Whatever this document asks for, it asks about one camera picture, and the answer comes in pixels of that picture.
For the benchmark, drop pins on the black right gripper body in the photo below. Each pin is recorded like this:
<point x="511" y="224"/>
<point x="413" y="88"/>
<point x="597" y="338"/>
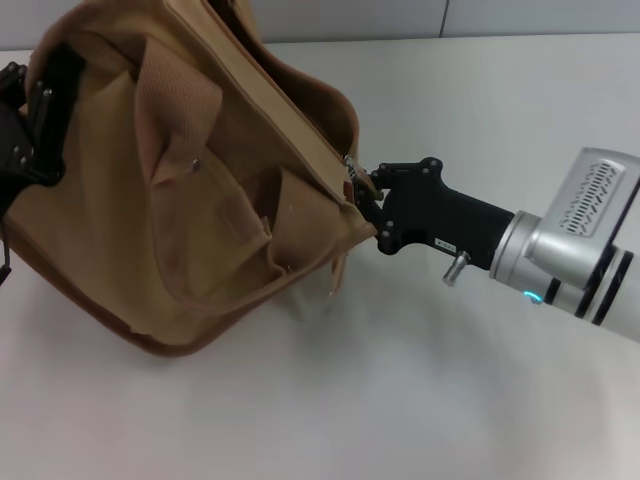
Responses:
<point x="450" y="220"/>

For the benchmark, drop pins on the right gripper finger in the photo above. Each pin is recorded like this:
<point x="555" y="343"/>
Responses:
<point x="405" y="172"/>
<point x="382" y="235"/>

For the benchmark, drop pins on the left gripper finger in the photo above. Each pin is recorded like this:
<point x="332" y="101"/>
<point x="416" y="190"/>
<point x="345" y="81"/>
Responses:
<point x="12" y="85"/>
<point x="50" y="125"/>

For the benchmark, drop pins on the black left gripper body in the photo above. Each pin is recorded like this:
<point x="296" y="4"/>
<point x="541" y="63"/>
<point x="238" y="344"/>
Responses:
<point x="12" y="150"/>

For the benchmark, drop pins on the silver zipper pull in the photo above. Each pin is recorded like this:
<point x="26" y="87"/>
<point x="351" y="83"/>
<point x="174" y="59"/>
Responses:
<point x="352" y="167"/>

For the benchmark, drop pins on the khaki canvas food bag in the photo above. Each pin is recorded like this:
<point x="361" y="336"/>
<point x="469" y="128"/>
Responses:
<point x="200" y="250"/>

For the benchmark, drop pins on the silver metal pin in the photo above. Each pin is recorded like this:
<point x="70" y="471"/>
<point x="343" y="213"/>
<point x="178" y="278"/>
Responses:
<point x="456" y="269"/>

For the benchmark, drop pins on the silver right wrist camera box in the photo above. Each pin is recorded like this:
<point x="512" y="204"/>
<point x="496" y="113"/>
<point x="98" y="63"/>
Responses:
<point x="595" y="195"/>

